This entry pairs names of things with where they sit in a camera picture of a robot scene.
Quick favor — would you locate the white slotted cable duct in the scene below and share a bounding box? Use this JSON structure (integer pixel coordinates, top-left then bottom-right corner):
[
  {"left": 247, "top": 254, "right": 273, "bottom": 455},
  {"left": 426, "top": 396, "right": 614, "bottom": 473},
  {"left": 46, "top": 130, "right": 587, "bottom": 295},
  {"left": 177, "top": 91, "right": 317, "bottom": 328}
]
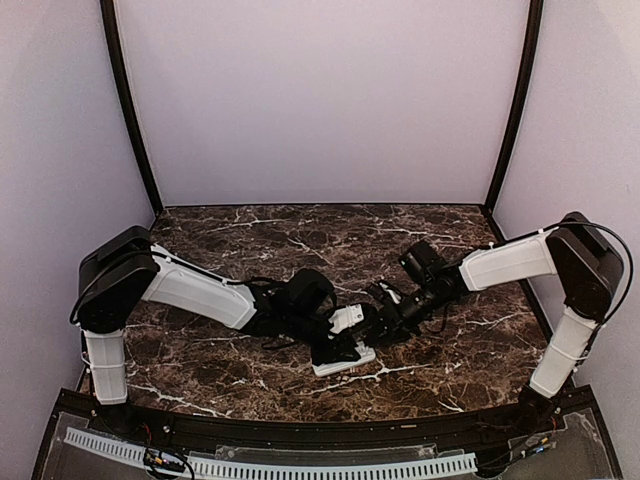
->
[{"left": 64, "top": 426, "right": 478, "bottom": 479}]

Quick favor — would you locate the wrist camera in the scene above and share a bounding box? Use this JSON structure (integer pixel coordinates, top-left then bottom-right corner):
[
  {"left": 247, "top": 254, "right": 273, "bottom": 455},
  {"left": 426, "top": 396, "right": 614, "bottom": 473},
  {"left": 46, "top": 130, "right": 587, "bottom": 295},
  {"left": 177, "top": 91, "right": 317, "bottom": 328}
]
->
[
  {"left": 329, "top": 303, "right": 378, "bottom": 335},
  {"left": 365, "top": 280, "right": 403, "bottom": 304}
]

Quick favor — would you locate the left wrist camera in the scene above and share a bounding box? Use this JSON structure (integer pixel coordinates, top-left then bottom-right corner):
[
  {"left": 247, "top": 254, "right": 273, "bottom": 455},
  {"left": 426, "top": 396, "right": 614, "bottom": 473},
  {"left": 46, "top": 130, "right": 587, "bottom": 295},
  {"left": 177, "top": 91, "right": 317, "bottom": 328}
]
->
[{"left": 329, "top": 303, "right": 378, "bottom": 335}]

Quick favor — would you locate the white remote control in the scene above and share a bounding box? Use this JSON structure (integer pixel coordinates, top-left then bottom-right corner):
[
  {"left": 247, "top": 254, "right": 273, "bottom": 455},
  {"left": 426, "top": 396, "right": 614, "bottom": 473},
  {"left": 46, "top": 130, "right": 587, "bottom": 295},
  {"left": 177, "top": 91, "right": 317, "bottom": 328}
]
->
[{"left": 312, "top": 343, "right": 376, "bottom": 377}]

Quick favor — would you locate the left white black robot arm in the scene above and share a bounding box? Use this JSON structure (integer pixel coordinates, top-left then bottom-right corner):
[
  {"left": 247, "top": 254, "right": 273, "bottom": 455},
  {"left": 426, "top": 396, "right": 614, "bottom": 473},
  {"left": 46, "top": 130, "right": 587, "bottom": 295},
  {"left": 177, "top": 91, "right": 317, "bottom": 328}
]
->
[{"left": 70, "top": 226, "right": 376, "bottom": 436}]

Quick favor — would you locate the right black frame post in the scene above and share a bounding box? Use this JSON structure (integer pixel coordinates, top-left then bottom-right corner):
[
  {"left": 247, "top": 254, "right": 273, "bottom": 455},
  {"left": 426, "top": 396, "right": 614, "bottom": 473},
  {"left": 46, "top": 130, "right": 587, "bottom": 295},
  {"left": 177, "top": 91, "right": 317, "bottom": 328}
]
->
[{"left": 484, "top": 0, "right": 544, "bottom": 214}]

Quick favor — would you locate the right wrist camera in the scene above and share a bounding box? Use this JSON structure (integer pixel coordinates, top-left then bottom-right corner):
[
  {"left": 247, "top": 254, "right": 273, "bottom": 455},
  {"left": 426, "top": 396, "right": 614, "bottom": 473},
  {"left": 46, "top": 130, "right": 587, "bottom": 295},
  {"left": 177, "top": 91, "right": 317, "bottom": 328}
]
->
[{"left": 365, "top": 280, "right": 403, "bottom": 304}]

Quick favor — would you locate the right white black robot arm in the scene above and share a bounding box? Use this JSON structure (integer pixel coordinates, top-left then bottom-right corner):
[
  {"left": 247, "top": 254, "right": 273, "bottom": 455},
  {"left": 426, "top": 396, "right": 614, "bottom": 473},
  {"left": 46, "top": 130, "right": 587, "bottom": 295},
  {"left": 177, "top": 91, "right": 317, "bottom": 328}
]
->
[{"left": 365, "top": 211, "right": 635, "bottom": 434}]

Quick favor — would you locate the black front rail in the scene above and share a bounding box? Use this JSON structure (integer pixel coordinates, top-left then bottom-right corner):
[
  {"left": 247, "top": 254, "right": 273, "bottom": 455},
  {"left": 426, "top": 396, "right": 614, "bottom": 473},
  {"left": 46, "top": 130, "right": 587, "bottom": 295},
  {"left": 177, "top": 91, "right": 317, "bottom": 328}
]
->
[{"left": 54, "top": 387, "right": 596, "bottom": 451}]

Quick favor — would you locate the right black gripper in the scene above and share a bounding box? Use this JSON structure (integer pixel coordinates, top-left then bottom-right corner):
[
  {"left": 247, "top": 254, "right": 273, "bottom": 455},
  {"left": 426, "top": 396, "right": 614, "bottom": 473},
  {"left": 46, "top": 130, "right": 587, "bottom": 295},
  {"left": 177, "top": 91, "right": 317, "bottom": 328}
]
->
[{"left": 364, "top": 280, "right": 450, "bottom": 347}]

